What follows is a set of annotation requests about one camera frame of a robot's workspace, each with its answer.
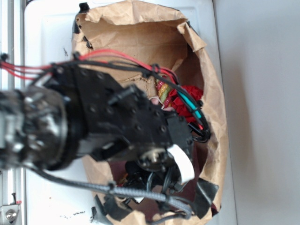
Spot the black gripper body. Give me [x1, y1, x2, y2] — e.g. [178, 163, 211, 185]
[117, 150, 188, 204]

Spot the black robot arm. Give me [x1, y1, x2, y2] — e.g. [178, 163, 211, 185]
[0, 62, 195, 202]

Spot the pink plush bunny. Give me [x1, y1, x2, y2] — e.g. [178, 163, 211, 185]
[149, 96, 175, 112]

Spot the red crumpled cloth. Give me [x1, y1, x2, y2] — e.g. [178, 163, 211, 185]
[169, 84, 204, 123]

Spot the brown paper bag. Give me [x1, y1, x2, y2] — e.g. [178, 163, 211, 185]
[72, 0, 229, 225]

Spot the white ribbon cable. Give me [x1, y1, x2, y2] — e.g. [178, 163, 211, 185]
[166, 144, 195, 185]

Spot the grey braided cable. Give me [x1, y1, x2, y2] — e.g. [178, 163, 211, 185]
[23, 161, 195, 223]

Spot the red yellow green rope toy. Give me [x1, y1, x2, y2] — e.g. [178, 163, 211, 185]
[156, 79, 173, 109]

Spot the metal corner bracket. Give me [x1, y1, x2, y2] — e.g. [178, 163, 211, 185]
[0, 204, 22, 225]

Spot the aluminium frame rail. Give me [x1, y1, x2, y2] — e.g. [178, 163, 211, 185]
[0, 0, 27, 225]

